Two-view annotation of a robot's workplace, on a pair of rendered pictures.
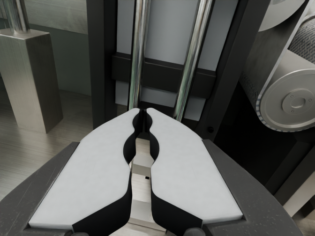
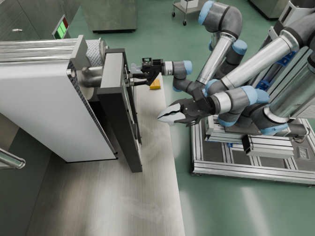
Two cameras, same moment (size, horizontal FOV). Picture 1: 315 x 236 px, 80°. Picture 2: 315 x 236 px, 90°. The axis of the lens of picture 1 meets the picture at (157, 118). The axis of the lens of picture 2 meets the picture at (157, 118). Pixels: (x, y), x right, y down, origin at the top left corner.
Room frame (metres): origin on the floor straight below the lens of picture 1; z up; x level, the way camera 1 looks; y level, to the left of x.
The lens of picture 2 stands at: (0.16, 0.31, 1.67)
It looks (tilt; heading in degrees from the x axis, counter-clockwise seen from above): 55 degrees down; 262
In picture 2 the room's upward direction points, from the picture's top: straight up
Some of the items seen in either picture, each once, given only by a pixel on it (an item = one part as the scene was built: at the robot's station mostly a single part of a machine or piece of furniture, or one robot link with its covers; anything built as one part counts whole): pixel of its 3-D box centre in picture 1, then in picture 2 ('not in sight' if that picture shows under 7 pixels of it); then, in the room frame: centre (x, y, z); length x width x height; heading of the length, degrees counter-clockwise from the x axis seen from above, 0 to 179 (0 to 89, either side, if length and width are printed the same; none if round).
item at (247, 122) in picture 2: not in sight; (243, 113); (-0.47, -0.19, 0.87); 0.15 x 0.15 x 0.10
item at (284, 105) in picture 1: (273, 77); not in sight; (0.44, -0.24, 1.17); 0.26 x 0.12 x 0.12; 176
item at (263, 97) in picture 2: not in sight; (253, 102); (-0.47, -0.19, 0.98); 0.13 x 0.12 x 0.14; 96
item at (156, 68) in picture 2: not in sight; (152, 68); (0.08, -0.40, 1.12); 0.12 x 0.08 x 0.09; 176
